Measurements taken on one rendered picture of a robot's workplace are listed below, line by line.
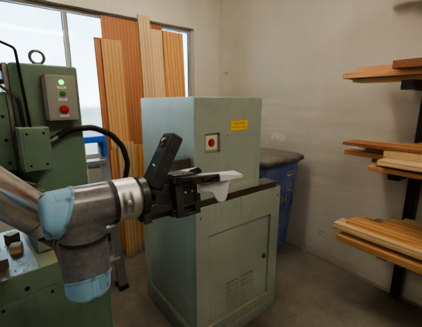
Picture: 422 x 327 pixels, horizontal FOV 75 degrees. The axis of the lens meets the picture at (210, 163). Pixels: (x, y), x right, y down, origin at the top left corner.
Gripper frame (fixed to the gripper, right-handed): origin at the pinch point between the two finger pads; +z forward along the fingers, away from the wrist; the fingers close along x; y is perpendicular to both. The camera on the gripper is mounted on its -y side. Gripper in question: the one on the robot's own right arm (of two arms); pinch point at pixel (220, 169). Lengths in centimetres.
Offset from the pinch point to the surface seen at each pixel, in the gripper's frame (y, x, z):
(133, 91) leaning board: -53, -202, 63
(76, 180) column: 6, -76, -17
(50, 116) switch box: -19, -65, -24
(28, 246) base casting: 32, -87, -36
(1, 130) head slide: -15, -75, -39
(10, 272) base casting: 35, -70, -43
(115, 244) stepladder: 67, -153, 17
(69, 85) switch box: -30, -64, -17
